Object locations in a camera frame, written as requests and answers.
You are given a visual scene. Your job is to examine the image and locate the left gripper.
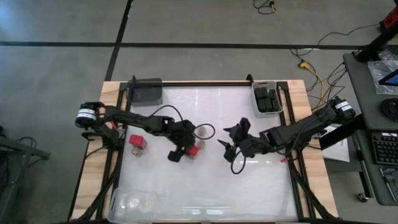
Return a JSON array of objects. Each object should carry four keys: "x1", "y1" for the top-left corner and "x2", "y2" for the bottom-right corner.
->
[{"x1": 167, "y1": 119, "x2": 198, "y2": 164}]

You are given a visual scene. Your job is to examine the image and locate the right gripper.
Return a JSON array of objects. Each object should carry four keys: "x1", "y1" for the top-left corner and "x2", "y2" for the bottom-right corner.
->
[{"x1": 216, "y1": 117, "x2": 266, "y2": 163}]

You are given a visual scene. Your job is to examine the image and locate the smoked paprika tin red lid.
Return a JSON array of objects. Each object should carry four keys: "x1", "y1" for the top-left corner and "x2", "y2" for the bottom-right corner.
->
[
  {"x1": 128, "y1": 134, "x2": 148, "y2": 150},
  {"x1": 185, "y1": 145, "x2": 201, "y2": 160}
]

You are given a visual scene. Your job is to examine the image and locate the white plastic bin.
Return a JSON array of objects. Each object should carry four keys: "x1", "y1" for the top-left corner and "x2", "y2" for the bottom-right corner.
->
[{"x1": 250, "y1": 80, "x2": 285, "y2": 119}]

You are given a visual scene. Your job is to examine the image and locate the grey plastic bin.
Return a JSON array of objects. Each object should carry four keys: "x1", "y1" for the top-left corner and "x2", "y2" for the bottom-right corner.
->
[{"x1": 126, "y1": 77, "x2": 164, "y2": 108}]

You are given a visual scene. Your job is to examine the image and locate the clear plastic bin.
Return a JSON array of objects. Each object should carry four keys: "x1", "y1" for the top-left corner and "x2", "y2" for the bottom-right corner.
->
[{"x1": 107, "y1": 185, "x2": 155, "y2": 224}]

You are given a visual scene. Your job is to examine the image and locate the white paper sheet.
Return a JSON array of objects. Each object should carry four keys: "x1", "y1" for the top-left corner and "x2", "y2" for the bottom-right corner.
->
[{"x1": 322, "y1": 124, "x2": 351, "y2": 163}]

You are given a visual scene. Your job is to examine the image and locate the grey desk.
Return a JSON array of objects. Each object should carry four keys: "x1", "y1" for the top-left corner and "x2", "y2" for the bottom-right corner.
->
[{"x1": 343, "y1": 46, "x2": 398, "y2": 207}]

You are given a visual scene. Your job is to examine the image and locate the black keyboard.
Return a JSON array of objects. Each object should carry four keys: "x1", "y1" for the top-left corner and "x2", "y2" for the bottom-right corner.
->
[{"x1": 371, "y1": 130, "x2": 398, "y2": 166}]

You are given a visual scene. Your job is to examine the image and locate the clear plastic bag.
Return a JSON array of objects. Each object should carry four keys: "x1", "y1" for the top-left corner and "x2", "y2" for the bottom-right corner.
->
[{"x1": 368, "y1": 58, "x2": 398, "y2": 96}]

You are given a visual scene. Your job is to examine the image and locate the grey metal stand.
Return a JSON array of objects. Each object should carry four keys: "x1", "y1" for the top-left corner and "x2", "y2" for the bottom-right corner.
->
[{"x1": 0, "y1": 126, "x2": 52, "y2": 218}]

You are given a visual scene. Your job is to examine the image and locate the black stand pole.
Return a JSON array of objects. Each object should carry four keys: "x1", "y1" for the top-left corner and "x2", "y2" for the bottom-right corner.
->
[{"x1": 355, "y1": 26, "x2": 398, "y2": 63}]

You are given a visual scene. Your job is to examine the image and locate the blue screen tablet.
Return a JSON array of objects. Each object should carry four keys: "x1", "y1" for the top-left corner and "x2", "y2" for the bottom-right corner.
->
[{"x1": 378, "y1": 68, "x2": 398, "y2": 86}]

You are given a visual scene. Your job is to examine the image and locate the red device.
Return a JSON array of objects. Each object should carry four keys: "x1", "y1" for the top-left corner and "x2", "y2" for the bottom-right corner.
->
[{"x1": 382, "y1": 6, "x2": 398, "y2": 31}]

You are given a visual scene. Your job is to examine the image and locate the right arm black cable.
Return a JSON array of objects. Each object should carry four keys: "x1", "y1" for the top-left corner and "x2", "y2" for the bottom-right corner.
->
[{"x1": 229, "y1": 148, "x2": 247, "y2": 175}]

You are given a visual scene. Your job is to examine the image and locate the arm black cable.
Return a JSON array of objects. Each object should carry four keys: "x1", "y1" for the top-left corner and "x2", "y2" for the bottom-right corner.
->
[
  {"x1": 146, "y1": 105, "x2": 216, "y2": 141},
  {"x1": 229, "y1": 148, "x2": 247, "y2": 175}
]

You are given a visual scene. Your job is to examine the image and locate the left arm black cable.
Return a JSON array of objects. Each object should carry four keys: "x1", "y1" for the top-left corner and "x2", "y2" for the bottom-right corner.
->
[{"x1": 146, "y1": 105, "x2": 216, "y2": 141}]

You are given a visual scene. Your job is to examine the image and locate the yellow cable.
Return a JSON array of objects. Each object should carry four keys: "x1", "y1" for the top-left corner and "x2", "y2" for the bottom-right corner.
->
[{"x1": 298, "y1": 60, "x2": 326, "y2": 98}]

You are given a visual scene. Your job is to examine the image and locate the black cable loop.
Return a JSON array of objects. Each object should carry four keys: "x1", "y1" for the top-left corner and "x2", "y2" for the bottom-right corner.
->
[{"x1": 252, "y1": 0, "x2": 279, "y2": 16}]

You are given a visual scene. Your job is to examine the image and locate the long black cable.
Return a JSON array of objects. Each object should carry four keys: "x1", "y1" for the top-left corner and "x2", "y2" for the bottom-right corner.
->
[{"x1": 289, "y1": 23, "x2": 382, "y2": 58}]

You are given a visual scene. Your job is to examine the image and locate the coiled black cable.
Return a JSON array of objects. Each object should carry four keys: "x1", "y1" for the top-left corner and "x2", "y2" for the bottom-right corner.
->
[{"x1": 381, "y1": 97, "x2": 398, "y2": 123}]

